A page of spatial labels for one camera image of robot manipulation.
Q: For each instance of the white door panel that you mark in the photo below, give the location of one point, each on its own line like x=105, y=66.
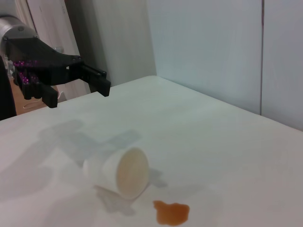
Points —
x=52, y=23

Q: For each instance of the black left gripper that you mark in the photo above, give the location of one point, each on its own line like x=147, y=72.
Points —
x=45, y=63

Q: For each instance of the black background object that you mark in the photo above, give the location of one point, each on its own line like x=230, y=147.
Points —
x=6, y=94

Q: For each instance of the white paper cup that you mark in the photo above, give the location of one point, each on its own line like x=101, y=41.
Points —
x=132, y=172

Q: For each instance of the brown liquid stain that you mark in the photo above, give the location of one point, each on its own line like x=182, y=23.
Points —
x=170, y=211

